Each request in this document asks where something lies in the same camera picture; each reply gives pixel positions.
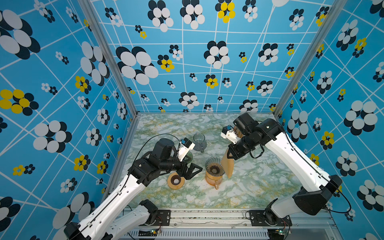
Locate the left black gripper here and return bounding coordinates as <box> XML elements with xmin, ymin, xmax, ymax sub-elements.
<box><xmin>160</xmin><ymin>152</ymin><xmax>204</xmax><ymax>179</ymax></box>

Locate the green glass dripper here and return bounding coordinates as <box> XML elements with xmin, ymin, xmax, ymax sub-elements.
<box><xmin>183</xmin><ymin>152</ymin><xmax>193</xmax><ymax>164</ymax></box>

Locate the clear grey glass dripper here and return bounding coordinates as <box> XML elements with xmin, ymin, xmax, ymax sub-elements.
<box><xmin>205</xmin><ymin>157</ymin><xmax>225</xmax><ymax>177</ymax></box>

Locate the grey glass pitcher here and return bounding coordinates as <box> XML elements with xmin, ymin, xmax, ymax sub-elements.
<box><xmin>193</xmin><ymin>132</ymin><xmax>207</xmax><ymax>153</ymax></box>

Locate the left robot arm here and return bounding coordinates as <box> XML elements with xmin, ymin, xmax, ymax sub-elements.
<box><xmin>64</xmin><ymin>138</ymin><xmax>203</xmax><ymax>240</ymax></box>

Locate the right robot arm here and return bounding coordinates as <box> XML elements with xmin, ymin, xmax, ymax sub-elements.
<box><xmin>221</xmin><ymin>113</ymin><xmax>343</xmax><ymax>226</ymax></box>

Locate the left green circuit board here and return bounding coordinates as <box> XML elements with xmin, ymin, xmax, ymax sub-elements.
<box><xmin>138</xmin><ymin>229</ymin><xmax>161</xmax><ymax>237</ymax></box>

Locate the green circuit board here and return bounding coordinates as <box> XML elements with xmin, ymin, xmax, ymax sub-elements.
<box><xmin>268</xmin><ymin>229</ymin><xmax>285</xmax><ymax>240</ymax></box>
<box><xmin>138</xmin><ymin>229</ymin><xmax>161</xmax><ymax>237</ymax></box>

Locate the right green circuit board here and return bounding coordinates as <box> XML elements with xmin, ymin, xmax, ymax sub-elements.
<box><xmin>268</xmin><ymin>229</ymin><xmax>285</xmax><ymax>240</ymax></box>

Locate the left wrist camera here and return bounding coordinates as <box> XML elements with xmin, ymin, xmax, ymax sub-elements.
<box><xmin>178</xmin><ymin>138</ymin><xmax>195</xmax><ymax>162</ymax></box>

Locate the wooden ring holder left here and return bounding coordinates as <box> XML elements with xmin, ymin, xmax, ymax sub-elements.
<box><xmin>167</xmin><ymin>172</ymin><xmax>185</xmax><ymax>190</ymax></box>

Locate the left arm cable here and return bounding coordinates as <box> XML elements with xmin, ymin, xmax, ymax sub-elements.
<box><xmin>125</xmin><ymin>133</ymin><xmax>182</xmax><ymax>193</ymax></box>

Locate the aluminium front rail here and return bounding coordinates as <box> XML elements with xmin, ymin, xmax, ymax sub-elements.
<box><xmin>120</xmin><ymin>209</ymin><xmax>342</xmax><ymax>240</ymax></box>

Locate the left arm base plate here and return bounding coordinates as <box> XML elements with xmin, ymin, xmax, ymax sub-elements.
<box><xmin>140</xmin><ymin>210</ymin><xmax>171</xmax><ymax>227</ymax></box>

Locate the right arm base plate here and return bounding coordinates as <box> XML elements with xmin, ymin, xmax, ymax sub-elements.
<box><xmin>245</xmin><ymin>210</ymin><xmax>292</xmax><ymax>227</ymax></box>

